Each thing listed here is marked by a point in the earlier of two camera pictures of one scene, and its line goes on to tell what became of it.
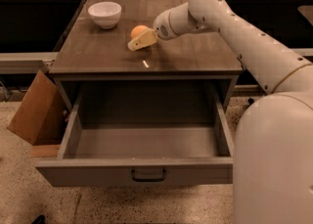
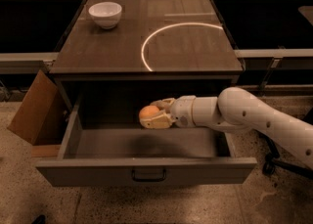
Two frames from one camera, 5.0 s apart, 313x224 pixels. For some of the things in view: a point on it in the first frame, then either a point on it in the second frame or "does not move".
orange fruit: (136, 30) → (147, 112)
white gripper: (162, 25) → (182, 111)
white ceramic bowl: (106, 14) does not move
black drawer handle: (148, 180) does not move
